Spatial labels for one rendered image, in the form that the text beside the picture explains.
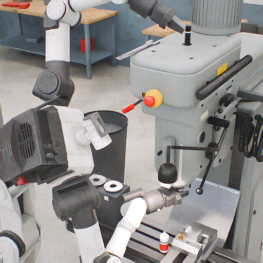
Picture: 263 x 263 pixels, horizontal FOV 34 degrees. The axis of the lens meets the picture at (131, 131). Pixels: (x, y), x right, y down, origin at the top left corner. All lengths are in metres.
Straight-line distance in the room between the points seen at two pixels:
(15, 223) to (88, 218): 0.48
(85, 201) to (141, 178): 2.69
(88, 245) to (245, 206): 0.98
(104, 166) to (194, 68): 2.55
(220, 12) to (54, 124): 0.75
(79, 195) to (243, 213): 1.04
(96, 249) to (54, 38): 0.79
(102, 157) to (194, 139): 2.21
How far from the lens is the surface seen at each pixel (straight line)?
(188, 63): 1.42
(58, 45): 1.68
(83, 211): 1.56
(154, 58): 1.46
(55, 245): 3.54
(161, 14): 1.57
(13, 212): 1.91
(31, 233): 2.03
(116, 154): 3.84
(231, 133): 1.95
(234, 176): 2.20
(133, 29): 6.89
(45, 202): 3.99
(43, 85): 1.62
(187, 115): 1.56
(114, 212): 2.14
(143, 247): 2.10
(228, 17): 1.74
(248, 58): 1.79
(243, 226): 2.39
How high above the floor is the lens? 2.34
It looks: 28 degrees down
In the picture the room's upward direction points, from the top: straight up
